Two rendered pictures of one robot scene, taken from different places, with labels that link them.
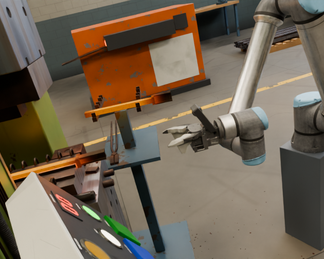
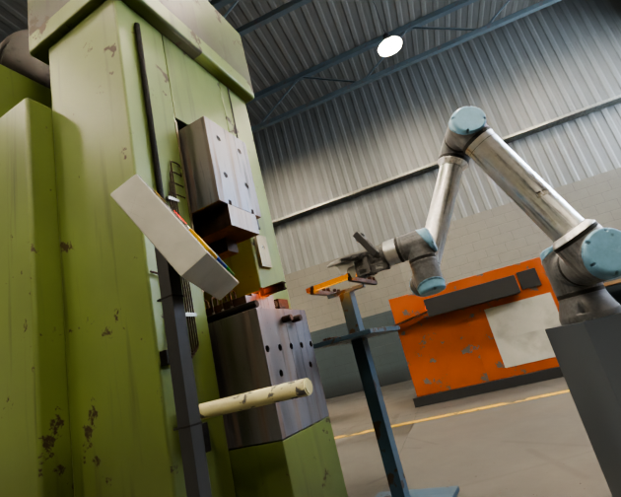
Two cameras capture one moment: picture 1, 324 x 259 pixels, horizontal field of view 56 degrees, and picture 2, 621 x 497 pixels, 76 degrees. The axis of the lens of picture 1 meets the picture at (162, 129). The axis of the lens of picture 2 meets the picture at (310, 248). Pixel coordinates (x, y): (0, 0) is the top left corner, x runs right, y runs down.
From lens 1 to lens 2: 1.05 m
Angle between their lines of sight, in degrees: 47
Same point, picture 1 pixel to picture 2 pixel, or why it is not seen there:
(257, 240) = not seen: outside the picture
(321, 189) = (613, 381)
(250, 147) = (416, 268)
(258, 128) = (420, 245)
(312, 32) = (479, 152)
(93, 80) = (412, 355)
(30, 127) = (252, 287)
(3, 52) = (212, 190)
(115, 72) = (442, 345)
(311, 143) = (576, 307)
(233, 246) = not seen: outside the picture
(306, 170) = (581, 351)
